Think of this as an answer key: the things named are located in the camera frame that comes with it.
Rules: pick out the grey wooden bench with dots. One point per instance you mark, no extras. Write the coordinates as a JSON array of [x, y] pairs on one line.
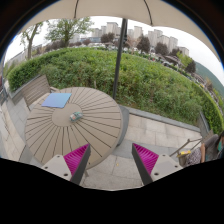
[[35, 89]]

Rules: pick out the seated person at right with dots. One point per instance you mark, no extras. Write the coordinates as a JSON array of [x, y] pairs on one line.
[[209, 150]]

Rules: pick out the black umbrella pole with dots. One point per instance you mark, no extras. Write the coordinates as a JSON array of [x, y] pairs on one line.
[[119, 54]]

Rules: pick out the round slatted outdoor table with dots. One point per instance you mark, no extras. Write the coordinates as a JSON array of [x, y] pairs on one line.
[[49, 131]]

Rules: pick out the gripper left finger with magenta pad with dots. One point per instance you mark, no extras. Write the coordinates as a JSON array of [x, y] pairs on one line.
[[70, 167]]

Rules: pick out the beige patio umbrella canopy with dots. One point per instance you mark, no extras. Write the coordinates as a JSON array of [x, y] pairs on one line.
[[150, 12]]

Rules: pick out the green hedge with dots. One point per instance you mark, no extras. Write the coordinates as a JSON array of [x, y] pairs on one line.
[[134, 81]]

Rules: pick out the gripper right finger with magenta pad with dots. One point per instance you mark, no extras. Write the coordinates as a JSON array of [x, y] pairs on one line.
[[152, 166]]

